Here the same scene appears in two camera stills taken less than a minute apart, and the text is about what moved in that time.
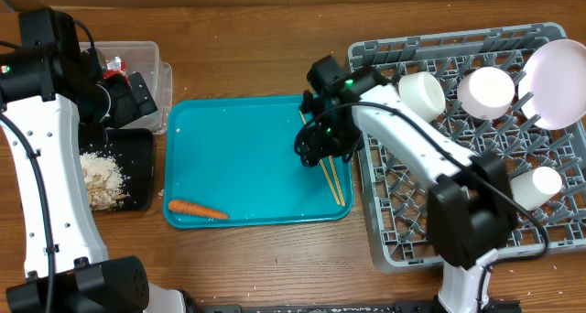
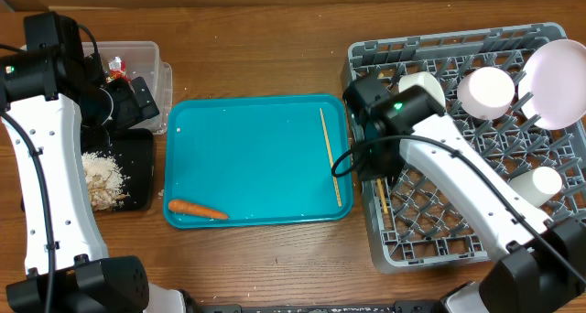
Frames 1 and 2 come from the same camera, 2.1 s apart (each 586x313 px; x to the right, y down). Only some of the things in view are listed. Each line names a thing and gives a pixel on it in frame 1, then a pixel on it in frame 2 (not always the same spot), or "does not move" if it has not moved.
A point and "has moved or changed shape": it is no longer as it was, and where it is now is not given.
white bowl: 422,94 does not move
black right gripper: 314,147 → 368,171
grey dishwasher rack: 394,194 does not move
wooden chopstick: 325,172 → 383,196
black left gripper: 129,109 does not move
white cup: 532,189 does not move
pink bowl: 485,92 does not move
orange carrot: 195,210 does not move
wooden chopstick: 337,180 has moved or changed shape
